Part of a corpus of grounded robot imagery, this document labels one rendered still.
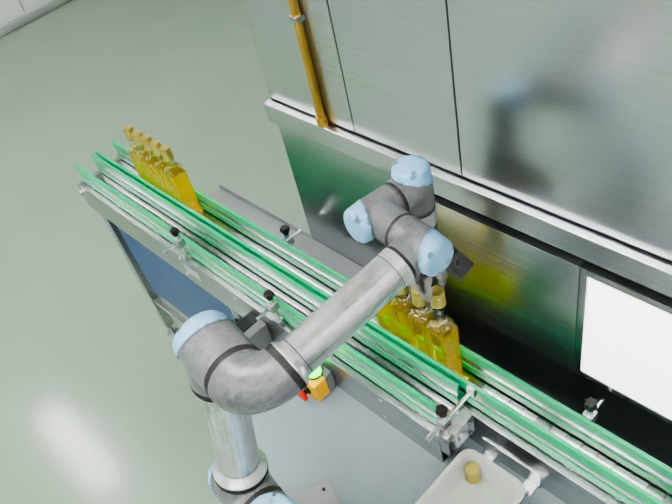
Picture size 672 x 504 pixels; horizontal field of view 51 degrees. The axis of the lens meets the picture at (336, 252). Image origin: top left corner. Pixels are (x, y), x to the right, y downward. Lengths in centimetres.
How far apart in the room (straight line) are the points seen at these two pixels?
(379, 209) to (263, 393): 40
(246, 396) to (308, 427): 79
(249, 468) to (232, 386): 36
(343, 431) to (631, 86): 116
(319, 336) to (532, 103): 55
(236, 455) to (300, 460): 47
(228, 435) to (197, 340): 24
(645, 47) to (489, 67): 30
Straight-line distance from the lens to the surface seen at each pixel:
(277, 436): 197
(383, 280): 121
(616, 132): 125
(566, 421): 171
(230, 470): 151
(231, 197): 251
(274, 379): 117
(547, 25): 122
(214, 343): 123
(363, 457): 188
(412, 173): 134
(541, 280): 154
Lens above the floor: 236
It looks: 43 degrees down
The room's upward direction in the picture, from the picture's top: 15 degrees counter-clockwise
